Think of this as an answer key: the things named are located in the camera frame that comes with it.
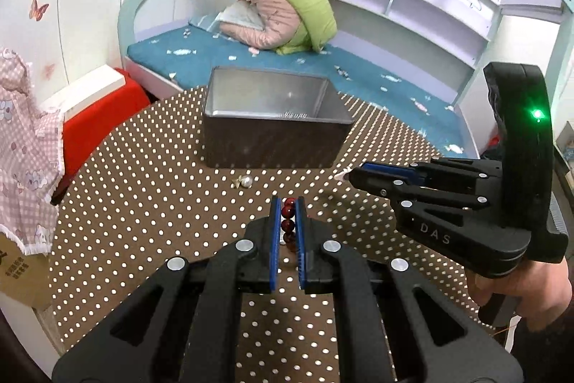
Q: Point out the white wardrobe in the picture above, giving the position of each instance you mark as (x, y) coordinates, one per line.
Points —
(89, 6)

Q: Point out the green padded jacket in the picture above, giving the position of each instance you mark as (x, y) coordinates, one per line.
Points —
(309, 6)

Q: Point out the teal candy print mattress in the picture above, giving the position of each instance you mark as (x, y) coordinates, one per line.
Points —
(269, 55)

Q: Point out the white board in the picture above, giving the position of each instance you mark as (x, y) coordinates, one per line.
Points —
(85, 89)

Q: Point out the pearl earring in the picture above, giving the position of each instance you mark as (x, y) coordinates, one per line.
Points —
(246, 182)

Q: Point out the pink butterfly sticker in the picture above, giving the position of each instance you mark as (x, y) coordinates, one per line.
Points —
(38, 10)

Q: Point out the purple wall shelf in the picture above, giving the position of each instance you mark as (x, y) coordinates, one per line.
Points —
(426, 28)

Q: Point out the small white earring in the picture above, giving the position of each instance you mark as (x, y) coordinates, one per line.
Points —
(343, 175)

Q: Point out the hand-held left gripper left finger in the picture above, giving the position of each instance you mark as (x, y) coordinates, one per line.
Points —
(274, 239)

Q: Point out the pink checked cloth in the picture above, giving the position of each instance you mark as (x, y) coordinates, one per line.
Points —
(22, 140)

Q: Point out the cardboard box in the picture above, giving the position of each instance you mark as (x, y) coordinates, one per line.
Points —
(22, 275)

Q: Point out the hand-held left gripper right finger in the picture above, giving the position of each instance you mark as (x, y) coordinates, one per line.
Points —
(302, 239)

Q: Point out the red stool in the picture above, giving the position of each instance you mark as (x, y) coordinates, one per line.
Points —
(89, 131)

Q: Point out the brown polka dot tablecloth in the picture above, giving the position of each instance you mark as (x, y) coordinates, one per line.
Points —
(134, 185)

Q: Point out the white pillow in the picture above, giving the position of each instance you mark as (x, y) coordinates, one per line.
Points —
(237, 17)

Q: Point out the grey metal tin box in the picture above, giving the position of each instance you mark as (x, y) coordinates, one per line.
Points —
(269, 145)

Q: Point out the person's right hand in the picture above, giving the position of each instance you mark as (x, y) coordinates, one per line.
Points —
(547, 293)

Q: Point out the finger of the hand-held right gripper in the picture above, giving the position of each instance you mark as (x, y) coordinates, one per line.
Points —
(385, 170)
(430, 197)

